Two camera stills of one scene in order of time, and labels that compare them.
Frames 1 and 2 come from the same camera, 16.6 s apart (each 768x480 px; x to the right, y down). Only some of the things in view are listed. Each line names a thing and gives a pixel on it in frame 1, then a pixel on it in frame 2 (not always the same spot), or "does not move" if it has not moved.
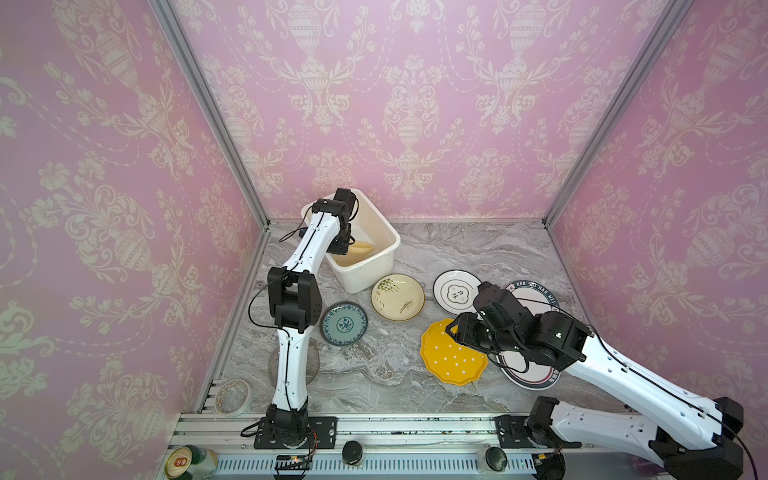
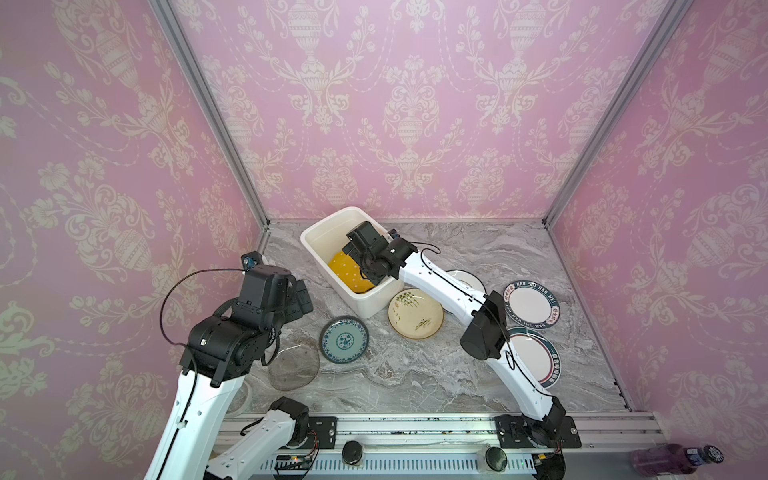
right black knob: x=496 y=458 does not move
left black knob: x=352 y=452 does not move
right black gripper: x=466 y=335 -> x=365 y=258
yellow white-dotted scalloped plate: x=450 y=360 -> x=349 y=272
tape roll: x=231 y=397 does not move
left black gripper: x=341 y=250 -> x=297 y=307
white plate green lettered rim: x=533 y=296 does not move
